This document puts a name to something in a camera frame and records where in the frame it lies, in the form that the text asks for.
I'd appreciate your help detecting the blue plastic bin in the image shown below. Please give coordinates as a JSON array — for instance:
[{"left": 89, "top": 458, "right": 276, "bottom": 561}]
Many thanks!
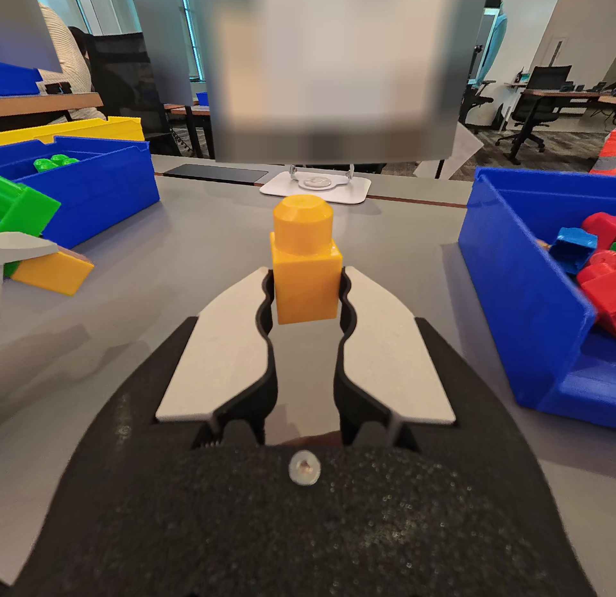
[
  {"left": 458, "top": 167, "right": 616, "bottom": 429},
  {"left": 0, "top": 136, "right": 161, "bottom": 251},
  {"left": 0, "top": 63, "right": 41, "bottom": 97}
]

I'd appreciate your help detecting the yellow toy block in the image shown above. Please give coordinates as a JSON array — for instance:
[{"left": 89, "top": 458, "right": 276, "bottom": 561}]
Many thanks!
[
  {"left": 10, "top": 249, "right": 95, "bottom": 297},
  {"left": 269, "top": 195, "right": 344, "bottom": 325}
]

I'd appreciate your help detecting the wooden shelf board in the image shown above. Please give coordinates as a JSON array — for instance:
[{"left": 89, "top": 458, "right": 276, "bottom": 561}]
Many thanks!
[{"left": 0, "top": 92, "right": 105, "bottom": 119}]

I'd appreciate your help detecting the orange traffic cone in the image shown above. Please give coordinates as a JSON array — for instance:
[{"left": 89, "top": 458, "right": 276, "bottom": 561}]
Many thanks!
[{"left": 589, "top": 131, "right": 616, "bottom": 177}]

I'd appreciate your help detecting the green double toy block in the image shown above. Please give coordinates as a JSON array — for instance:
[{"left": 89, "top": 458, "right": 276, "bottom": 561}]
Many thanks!
[{"left": 0, "top": 176, "right": 61, "bottom": 278}]

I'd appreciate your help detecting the white folded sign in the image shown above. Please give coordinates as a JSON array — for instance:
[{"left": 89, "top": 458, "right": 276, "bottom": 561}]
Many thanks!
[{"left": 414, "top": 126, "right": 485, "bottom": 180}]

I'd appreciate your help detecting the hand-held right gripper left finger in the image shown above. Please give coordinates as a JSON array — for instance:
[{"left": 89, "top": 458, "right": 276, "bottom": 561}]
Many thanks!
[{"left": 156, "top": 267, "right": 280, "bottom": 425}]

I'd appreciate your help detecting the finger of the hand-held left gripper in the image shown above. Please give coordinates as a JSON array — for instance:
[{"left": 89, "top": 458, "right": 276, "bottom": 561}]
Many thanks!
[{"left": 0, "top": 232, "right": 58, "bottom": 263}]

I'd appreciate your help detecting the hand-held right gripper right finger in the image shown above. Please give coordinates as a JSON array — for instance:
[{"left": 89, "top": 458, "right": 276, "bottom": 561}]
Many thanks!
[{"left": 333, "top": 266, "right": 457, "bottom": 425}]

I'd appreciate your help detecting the black inset table panel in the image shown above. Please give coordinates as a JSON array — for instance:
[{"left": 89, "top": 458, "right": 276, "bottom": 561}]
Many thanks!
[{"left": 162, "top": 164, "right": 272, "bottom": 185}]

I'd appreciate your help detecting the yellow plastic bin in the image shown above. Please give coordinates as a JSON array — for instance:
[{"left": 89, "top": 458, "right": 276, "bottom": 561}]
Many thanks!
[{"left": 0, "top": 116, "right": 145, "bottom": 147}]

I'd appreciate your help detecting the white document stand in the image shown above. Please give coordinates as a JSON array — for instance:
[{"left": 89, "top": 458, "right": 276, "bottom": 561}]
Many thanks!
[{"left": 260, "top": 164, "right": 372, "bottom": 205}]

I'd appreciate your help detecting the black office chair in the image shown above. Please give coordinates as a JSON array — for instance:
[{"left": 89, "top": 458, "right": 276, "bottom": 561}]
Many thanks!
[
  {"left": 89, "top": 32, "right": 176, "bottom": 155},
  {"left": 496, "top": 66, "right": 574, "bottom": 165}
]

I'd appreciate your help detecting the red double toy block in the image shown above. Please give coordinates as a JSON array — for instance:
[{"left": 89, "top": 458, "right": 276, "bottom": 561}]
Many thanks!
[{"left": 578, "top": 265, "right": 616, "bottom": 338}]

